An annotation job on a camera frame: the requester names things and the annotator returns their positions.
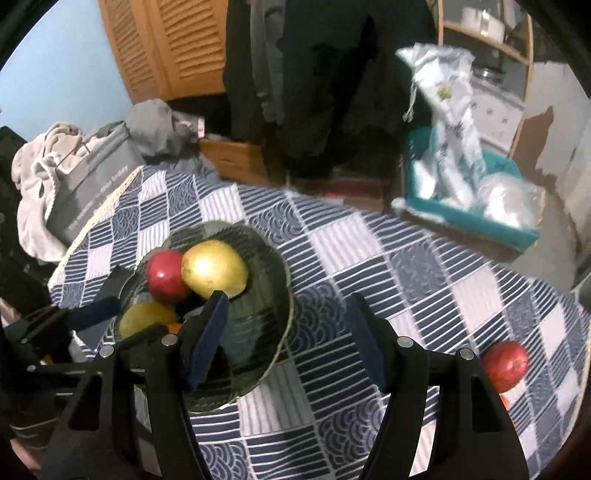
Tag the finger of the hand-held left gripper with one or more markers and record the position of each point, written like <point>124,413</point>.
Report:
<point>138,337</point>
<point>97,311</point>

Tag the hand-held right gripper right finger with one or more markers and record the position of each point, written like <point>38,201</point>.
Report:
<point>369,341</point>

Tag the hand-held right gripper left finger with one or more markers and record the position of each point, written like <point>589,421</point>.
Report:
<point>210,341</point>

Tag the yellow apple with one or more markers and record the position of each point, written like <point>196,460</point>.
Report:
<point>145,318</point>

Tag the orange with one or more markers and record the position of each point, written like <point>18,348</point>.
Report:
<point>174,327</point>

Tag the glass bowl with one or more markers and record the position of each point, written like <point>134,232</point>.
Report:
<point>258,323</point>

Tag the red apple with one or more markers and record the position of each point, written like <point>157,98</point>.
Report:
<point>168,277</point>
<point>505,364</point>

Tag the yellow pear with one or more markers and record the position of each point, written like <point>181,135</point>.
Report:
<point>214,267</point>

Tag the small tangerine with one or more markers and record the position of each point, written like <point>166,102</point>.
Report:
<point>505,401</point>

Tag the blue white patterned tablecloth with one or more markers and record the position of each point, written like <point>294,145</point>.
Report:
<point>369,258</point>

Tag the grey tote bag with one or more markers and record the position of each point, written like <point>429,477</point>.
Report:
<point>92,194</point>

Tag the dark cloth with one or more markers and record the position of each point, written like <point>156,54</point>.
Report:
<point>18,207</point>

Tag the beige cloth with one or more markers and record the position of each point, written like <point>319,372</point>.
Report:
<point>37,184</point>

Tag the teal box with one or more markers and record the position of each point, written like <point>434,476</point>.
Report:
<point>485,226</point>

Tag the wooden drawer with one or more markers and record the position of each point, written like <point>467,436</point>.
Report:
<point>235,159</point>

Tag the grey clothes pile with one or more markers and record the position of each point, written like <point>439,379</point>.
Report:
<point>152,129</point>

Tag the clear plastic bag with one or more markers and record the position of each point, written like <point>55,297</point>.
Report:
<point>508,201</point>

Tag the white printed bag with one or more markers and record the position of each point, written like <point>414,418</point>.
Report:
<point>452,115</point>

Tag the large black coat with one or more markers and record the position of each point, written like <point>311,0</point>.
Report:
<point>346,83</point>

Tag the white perforated basket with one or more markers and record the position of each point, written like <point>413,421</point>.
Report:
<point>498,113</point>

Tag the slim black coat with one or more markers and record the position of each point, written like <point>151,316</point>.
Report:
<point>240,69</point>

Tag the wooden louvered wardrobe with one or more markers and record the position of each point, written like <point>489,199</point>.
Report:
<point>175,46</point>

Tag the grey coat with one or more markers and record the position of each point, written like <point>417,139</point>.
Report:
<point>268,60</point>

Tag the metal pot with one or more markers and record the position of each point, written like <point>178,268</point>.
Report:
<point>489,74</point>

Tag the wooden shelf rack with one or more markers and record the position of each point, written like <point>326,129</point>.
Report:
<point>528,69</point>

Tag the white pot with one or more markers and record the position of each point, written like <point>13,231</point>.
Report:
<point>482,23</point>

